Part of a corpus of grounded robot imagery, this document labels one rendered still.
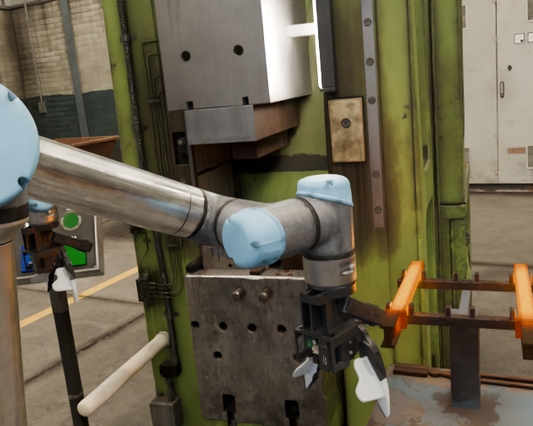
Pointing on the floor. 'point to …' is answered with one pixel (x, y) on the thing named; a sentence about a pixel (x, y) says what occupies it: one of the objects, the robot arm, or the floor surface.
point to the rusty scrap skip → (101, 146)
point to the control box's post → (59, 302)
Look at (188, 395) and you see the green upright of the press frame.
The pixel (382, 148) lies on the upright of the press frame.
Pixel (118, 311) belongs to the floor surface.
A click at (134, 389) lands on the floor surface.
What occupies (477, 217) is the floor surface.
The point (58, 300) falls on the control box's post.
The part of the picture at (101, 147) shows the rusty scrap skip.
